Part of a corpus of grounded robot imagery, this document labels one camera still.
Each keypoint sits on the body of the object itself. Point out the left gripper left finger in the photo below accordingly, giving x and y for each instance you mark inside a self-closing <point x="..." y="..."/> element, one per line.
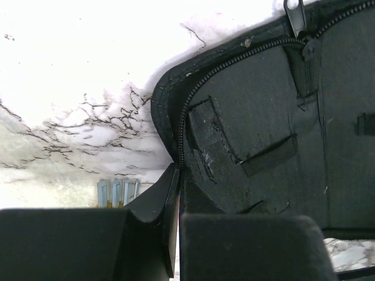
<point x="135" y="242"/>

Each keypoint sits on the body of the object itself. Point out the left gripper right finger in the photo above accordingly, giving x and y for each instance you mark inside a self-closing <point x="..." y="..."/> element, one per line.
<point x="254" y="246"/>

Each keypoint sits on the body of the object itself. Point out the black zip tool case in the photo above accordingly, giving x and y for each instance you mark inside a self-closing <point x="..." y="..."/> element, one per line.
<point x="281" y="119"/>

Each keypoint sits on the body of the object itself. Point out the yellow hex key set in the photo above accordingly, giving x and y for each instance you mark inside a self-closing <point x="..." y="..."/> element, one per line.
<point x="116" y="193"/>

